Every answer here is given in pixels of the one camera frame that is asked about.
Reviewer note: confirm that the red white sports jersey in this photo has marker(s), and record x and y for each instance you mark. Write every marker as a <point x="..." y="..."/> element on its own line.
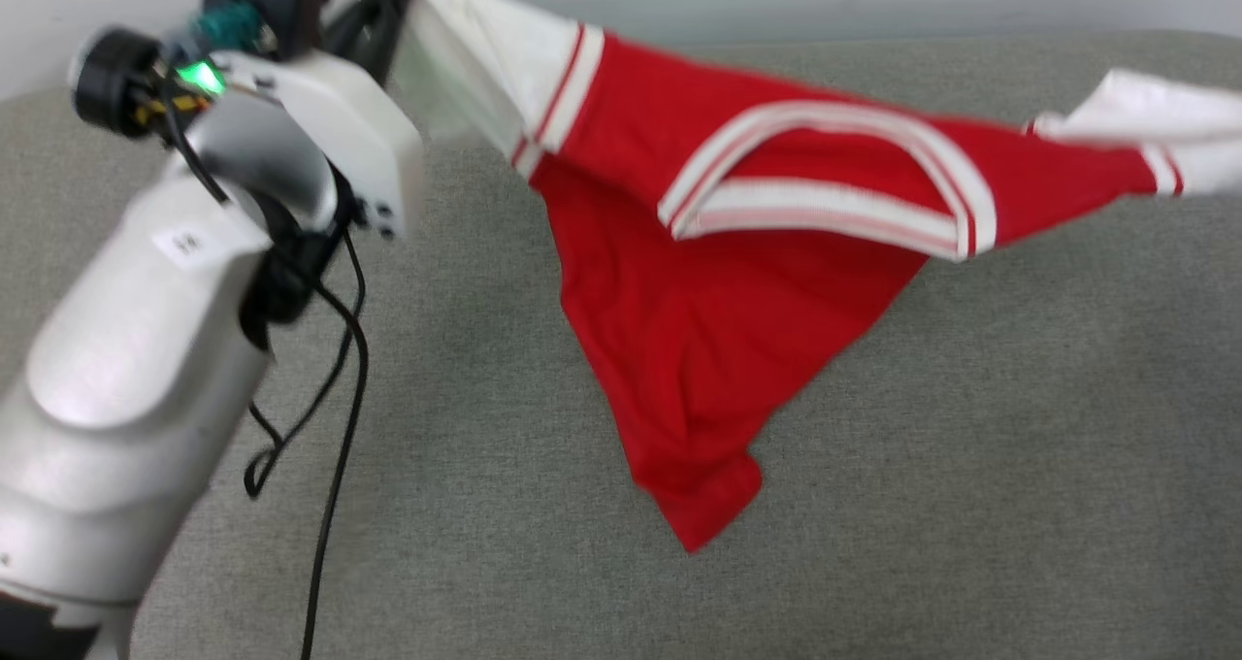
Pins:
<point x="699" y="349"/>

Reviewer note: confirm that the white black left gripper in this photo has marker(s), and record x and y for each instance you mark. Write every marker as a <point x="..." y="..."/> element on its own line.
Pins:
<point x="340" y="126"/>

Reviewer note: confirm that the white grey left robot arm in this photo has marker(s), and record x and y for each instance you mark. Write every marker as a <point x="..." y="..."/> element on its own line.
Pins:
<point x="126" y="369"/>

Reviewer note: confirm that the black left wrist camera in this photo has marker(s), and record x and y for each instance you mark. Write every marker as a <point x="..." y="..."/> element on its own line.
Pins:
<point x="277" y="0"/>

